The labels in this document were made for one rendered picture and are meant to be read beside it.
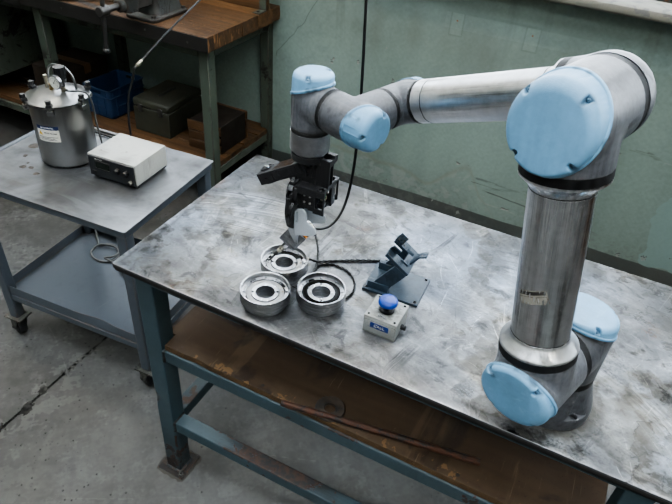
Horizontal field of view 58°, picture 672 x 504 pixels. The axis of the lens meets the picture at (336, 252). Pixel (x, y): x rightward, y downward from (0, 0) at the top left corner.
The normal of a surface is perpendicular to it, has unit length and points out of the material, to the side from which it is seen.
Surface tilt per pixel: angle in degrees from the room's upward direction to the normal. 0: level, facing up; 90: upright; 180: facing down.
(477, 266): 0
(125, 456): 0
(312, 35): 90
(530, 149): 83
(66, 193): 0
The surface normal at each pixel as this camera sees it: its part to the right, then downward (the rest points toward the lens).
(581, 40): -0.45, 0.52
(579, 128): -0.71, 0.28
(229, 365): 0.07, -0.79
